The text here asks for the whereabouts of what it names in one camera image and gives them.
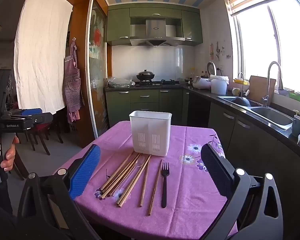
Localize green tray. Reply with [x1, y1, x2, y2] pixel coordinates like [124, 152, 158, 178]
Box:
[288, 91, 300, 103]

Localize kitchen window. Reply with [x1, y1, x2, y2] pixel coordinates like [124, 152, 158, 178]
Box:
[229, 0, 300, 95]

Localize person's left hand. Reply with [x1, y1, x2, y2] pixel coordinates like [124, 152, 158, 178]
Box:
[0, 135, 20, 173]

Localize black countertop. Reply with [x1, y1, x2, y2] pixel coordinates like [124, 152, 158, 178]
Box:
[104, 81, 300, 155]

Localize purple floral tablecloth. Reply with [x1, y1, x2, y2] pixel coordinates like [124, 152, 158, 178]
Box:
[54, 120, 238, 240]

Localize clear plastic spoon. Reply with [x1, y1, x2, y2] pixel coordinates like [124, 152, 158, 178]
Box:
[112, 155, 147, 197]

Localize black wok with lid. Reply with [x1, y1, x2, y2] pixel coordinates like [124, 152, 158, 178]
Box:
[136, 69, 156, 81]

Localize green upper cabinets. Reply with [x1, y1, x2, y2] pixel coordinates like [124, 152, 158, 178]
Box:
[106, 5, 203, 47]

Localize white hanging sheet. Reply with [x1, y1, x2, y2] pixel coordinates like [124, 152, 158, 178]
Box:
[14, 0, 73, 115]

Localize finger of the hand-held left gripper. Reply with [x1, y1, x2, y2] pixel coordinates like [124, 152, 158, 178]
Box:
[9, 108, 43, 118]
[27, 113, 54, 130]

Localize pile of wooden chopsticks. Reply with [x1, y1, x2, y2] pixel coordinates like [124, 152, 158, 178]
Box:
[100, 151, 163, 216]

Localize steel range hood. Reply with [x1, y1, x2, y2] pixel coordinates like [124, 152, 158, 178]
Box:
[129, 17, 185, 47]

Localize grey mug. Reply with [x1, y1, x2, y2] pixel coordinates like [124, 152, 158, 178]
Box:
[291, 115, 300, 137]

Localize black gas stove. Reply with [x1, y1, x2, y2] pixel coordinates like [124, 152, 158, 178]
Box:
[135, 79, 182, 87]

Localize green stove side cabinets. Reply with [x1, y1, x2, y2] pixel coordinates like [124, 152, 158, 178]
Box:
[105, 88, 190, 128]

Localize dark wooden chair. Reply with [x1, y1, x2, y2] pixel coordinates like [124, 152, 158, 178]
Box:
[16, 112, 65, 155]

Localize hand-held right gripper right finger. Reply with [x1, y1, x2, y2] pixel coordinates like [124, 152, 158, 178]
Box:
[201, 143, 283, 240]

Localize dark pot in sink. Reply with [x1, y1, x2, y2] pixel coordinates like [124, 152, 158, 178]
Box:
[230, 96, 258, 107]

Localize glass sliding door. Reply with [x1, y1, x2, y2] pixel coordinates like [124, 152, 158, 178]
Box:
[86, 0, 109, 138]

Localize white plastic bucket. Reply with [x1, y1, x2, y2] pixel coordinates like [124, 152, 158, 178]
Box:
[210, 74, 230, 95]

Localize wooden cutting board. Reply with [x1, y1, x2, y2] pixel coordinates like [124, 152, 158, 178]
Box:
[247, 75, 277, 103]

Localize purple checkered apron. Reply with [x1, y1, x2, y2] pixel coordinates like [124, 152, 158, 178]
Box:
[64, 38, 85, 123]

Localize steel double sink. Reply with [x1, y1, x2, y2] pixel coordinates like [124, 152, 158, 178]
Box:
[217, 95, 296, 130]

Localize tall steel faucet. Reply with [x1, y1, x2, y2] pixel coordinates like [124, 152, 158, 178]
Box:
[262, 61, 283, 107]

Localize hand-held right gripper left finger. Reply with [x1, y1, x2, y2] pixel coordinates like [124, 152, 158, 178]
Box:
[17, 144, 102, 240]

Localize white plastic utensil holder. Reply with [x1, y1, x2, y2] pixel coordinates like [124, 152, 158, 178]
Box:
[129, 110, 172, 156]

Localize small steel faucet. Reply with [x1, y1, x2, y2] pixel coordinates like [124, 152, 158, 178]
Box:
[237, 72, 245, 97]

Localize black plastic fork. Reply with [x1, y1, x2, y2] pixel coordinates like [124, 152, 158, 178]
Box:
[161, 162, 170, 208]

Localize grey plastic bag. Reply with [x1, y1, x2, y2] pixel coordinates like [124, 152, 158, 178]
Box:
[107, 77, 136, 88]

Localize white rice cooker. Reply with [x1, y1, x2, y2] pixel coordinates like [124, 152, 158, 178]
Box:
[192, 61, 218, 89]

